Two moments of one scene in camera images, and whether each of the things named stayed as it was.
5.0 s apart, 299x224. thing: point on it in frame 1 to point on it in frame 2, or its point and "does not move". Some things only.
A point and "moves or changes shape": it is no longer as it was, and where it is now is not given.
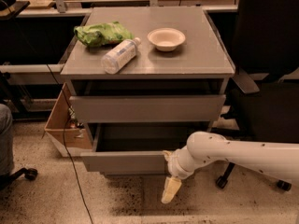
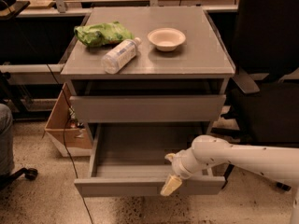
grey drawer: (135, 147) moves or changes shape
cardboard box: (70, 135) does not move
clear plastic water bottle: (120, 55) does not move
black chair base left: (7, 179) does not move
